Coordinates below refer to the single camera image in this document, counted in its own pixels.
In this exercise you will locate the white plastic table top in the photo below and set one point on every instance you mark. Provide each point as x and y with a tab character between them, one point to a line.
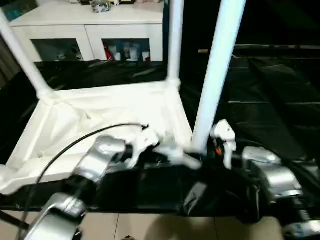
100	110

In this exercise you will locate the black mat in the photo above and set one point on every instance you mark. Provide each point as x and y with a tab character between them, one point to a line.
262	100

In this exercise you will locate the white cup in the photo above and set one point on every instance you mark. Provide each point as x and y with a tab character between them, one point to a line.
117	56
146	55

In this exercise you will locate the dark metal bar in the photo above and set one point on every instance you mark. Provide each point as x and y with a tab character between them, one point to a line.
275	47

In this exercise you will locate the black speaker with gold label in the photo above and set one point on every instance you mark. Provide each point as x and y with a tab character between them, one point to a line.
195	30

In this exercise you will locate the white sideboard cabinet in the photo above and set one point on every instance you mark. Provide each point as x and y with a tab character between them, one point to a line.
75	22

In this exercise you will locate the black white patterned bag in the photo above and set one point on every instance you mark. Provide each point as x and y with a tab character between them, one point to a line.
101	6

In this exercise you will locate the small white figurine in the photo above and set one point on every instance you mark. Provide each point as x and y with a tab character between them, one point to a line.
117	2

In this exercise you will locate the grey curtain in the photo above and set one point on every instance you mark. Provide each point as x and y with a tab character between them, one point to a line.
7	57

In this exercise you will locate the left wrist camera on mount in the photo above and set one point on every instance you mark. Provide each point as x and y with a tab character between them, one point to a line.
143	142

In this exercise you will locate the black table frame leg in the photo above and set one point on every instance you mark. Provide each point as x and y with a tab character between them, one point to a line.
12	220

